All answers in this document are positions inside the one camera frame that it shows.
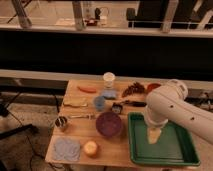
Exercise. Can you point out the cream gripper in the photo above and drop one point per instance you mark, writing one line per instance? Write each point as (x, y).
(153, 134)

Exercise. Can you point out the yellow apple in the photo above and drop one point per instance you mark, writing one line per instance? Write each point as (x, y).
(90, 148)

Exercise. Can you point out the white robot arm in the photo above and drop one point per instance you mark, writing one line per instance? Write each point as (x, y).
(167, 103)

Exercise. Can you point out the green plastic tray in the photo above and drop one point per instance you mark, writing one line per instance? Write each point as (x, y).
(174, 148)

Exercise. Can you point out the small black box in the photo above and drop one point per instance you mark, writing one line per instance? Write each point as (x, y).
(117, 108)

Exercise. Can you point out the purple bowl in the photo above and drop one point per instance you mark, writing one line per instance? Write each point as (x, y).
(109, 124)

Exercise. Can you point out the orange bowl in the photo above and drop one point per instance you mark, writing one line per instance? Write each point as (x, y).
(152, 86)

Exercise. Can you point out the blue sponge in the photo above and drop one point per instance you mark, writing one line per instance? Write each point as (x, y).
(109, 94)

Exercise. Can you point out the blue cup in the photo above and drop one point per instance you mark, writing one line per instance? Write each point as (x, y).
(99, 103)

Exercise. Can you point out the metal fork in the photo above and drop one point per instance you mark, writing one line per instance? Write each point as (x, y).
(88, 116)

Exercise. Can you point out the white cup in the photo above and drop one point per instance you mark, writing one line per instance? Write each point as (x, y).
(109, 79)

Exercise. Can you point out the orange carrot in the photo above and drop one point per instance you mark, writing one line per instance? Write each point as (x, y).
(87, 89)

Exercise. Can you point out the yellow banana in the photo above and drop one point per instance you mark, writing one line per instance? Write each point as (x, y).
(75, 102)

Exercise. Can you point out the blue cloth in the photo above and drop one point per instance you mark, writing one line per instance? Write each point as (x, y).
(65, 149)

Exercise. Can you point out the small metal cup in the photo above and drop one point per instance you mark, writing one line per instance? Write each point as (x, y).
(61, 123)

